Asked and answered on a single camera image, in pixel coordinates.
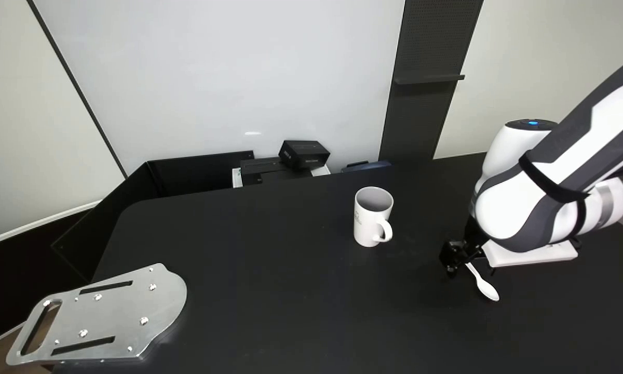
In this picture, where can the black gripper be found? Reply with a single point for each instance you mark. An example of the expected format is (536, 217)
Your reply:
(464, 250)

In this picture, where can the white plastic spoon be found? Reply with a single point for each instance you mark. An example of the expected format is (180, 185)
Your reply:
(491, 292)

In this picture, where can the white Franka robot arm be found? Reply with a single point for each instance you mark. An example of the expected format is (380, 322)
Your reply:
(511, 209)

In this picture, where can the white ceramic mug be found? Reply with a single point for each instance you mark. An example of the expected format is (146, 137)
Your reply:
(371, 219)

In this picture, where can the dark blue flat object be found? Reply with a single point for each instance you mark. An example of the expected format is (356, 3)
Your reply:
(366, 165)

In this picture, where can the white flat base piece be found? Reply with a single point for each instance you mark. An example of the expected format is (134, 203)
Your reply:
(322, 171)

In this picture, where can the black box device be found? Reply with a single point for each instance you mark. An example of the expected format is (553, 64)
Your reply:
(304, 154)

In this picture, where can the black flat box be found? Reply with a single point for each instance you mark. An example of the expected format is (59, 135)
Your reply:
(262, 171)

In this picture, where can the large whiteboard panel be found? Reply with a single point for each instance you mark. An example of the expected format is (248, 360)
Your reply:
(242, 75)

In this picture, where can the silver metal mounting plate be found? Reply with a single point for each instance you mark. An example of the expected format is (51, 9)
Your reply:
(110, 315)

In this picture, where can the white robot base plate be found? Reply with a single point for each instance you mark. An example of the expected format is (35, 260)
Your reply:
(533, 254)

